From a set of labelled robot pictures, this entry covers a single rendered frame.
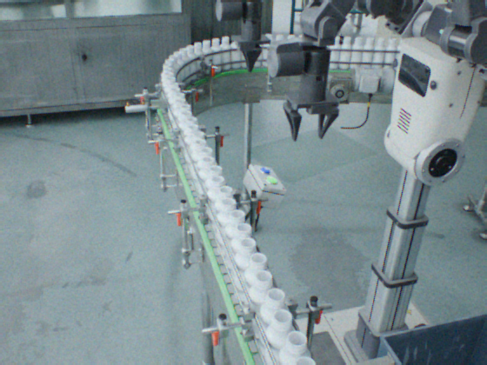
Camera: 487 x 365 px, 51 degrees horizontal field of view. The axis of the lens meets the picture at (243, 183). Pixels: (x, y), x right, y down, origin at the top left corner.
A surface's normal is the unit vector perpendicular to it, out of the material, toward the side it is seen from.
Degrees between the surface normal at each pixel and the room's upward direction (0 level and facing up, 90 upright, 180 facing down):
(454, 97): 90
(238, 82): 90
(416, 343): 90
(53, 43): 90
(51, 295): 0
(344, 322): 0
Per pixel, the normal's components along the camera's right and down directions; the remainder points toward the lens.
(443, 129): 0.27, 0.66
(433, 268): 0.02, -0.85
